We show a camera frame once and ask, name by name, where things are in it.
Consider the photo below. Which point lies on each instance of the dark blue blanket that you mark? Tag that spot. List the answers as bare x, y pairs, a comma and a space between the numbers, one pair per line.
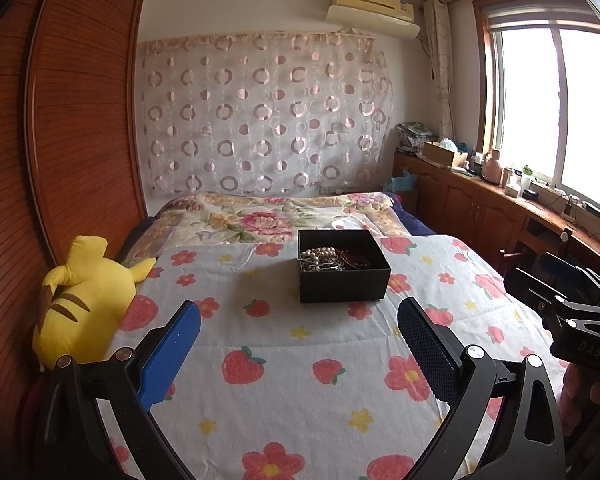
415, 220

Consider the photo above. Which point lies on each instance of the window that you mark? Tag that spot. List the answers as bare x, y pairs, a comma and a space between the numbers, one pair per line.
555, 100

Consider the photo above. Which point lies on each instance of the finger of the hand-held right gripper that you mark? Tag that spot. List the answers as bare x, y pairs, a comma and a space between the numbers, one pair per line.
562, 267
535, 287

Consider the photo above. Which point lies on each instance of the strawberry print bed sheet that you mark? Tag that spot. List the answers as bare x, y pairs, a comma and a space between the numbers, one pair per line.
305, 360

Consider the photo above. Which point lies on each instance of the open cardboard box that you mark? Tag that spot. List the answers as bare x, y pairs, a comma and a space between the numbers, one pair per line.
442, 155

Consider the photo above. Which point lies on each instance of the stack of magazines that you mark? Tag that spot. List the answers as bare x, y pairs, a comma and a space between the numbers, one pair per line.
412, 137

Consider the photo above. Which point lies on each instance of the person's right hand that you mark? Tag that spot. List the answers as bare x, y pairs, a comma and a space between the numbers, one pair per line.
590, 395

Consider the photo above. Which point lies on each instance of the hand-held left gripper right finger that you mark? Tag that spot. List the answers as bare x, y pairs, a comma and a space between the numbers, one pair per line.
427, 355

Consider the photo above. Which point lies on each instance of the wooden window cabinet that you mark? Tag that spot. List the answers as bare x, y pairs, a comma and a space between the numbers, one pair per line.
460, 205

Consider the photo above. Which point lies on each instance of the black cardboard box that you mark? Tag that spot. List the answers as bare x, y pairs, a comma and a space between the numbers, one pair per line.
345, 285

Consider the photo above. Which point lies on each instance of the yellow plush toy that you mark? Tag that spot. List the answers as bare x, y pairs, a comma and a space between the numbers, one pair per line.
80, 315

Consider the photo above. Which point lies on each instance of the circle pattern sheer curtain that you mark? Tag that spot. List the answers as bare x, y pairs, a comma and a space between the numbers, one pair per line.
260, 115

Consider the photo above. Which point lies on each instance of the blue plastic bag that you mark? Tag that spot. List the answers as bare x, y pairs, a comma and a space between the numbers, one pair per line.
402, 185

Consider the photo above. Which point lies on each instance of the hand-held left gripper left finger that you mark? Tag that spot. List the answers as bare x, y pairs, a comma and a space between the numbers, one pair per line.
172, 355

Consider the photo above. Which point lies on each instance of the floral quilt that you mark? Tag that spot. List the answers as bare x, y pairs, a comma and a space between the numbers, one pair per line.
240, 222

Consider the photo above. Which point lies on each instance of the wooden wardrobe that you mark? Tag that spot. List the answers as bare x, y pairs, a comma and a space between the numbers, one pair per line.
70, 135

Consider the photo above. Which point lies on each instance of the pink container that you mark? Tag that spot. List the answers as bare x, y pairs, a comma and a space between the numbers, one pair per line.
491, 167

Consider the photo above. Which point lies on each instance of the wall air conditioner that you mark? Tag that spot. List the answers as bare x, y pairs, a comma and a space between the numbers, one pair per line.
370, 10

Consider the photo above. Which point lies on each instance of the green capped bottle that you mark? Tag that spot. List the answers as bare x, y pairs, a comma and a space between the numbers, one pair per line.
527, 176

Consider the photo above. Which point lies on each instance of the patterned window curtain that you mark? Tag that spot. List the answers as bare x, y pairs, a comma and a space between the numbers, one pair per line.
441, 60

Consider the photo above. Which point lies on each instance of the bronze bangle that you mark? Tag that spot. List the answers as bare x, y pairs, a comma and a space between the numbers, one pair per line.
355, 258

